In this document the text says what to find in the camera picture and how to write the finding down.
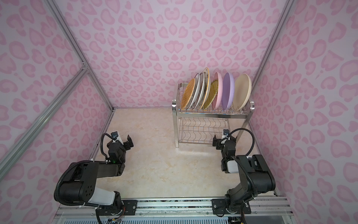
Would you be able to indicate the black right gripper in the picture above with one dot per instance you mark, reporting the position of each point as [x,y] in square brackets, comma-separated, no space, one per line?
[221,143]

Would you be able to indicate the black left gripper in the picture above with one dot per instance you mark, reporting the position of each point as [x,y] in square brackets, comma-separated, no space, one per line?
[124,143]

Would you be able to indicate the pink plate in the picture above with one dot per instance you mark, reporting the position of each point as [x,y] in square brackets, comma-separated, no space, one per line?
[218,98]

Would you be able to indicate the green yellow woven plate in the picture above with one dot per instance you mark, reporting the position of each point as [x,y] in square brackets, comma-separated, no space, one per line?
[212,93]

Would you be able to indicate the orange woven pattern plate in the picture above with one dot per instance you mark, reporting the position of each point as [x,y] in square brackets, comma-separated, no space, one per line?
[188,92]

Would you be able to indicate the purple plate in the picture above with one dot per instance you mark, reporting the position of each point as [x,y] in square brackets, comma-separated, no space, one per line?
[228,91]

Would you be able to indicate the cream beige plate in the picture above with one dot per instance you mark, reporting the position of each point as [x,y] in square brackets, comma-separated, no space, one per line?
[243,88]

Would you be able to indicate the white plate orange sunburst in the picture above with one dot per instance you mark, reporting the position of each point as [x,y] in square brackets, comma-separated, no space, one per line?
[200,90]

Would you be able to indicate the white plate black rim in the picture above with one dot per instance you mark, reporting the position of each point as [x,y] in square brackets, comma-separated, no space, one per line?
[194,95]

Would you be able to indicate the white star cartoon plate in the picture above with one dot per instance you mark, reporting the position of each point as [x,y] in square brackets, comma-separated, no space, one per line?
[206,73]

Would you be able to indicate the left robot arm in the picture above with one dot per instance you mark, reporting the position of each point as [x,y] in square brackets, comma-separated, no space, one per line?
[77,185]

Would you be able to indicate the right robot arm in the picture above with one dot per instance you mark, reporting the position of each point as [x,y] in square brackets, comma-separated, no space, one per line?
[254,174]

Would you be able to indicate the stainless steel dish rack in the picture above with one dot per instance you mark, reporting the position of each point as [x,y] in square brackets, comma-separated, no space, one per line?
[201,126]

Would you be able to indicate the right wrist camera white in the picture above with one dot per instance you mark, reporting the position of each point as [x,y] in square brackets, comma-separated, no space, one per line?
[225,134]

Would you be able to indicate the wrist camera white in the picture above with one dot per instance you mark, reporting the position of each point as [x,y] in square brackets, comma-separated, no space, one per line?
[225,134]
[116,137]

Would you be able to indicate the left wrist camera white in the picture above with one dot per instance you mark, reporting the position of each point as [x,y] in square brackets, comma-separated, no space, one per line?
[116,137]

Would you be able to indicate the aluminium frame profile left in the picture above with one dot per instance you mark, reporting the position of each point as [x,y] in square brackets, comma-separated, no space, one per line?
[18,149]

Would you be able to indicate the aluminium frame profile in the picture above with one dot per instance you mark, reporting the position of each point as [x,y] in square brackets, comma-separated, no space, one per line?
[287,10]
[18,149]

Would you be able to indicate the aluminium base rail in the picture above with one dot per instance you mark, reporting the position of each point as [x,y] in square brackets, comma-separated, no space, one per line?
[268,208]

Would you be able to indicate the aluminium frame profile right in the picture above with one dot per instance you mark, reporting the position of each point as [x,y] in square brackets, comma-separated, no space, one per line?
[287,10]

